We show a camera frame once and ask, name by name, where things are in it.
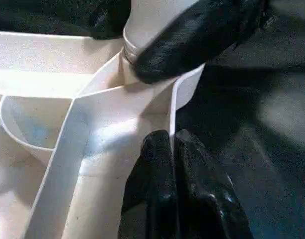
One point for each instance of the white plastic table top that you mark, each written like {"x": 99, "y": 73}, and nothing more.
{"x": 67, "y": 112}

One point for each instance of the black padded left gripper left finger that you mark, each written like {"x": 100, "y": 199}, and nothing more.
{"x": 152, "y": 186}

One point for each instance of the white plastic table leg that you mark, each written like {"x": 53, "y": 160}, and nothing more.
{"x": 145, "y": 25}

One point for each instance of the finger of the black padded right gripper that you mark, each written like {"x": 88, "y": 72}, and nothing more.
{"x": 108, "y": 20}
{"x": 192, "y": 42}

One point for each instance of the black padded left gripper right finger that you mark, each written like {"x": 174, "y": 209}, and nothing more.
{"x": 202, "y": 194}

